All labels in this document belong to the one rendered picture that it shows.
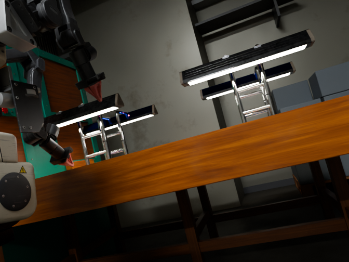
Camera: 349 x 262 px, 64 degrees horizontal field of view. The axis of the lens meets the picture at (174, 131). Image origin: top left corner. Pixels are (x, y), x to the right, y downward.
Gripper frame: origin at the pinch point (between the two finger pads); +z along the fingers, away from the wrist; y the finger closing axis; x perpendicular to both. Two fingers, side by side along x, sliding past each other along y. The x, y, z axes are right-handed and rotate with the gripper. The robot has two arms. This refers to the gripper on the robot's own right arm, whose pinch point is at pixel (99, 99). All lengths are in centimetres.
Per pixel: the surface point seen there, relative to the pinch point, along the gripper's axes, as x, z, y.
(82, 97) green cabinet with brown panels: -134, 17, 92
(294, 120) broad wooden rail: 5, 27, -66
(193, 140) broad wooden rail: 5.6, 24.9, -30.9
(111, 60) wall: -244, 2, 99
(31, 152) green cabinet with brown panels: -45, 26, 89
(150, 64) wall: -233, 22, 49
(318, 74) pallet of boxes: -180, 78, -118
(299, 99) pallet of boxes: -209, 109, -102
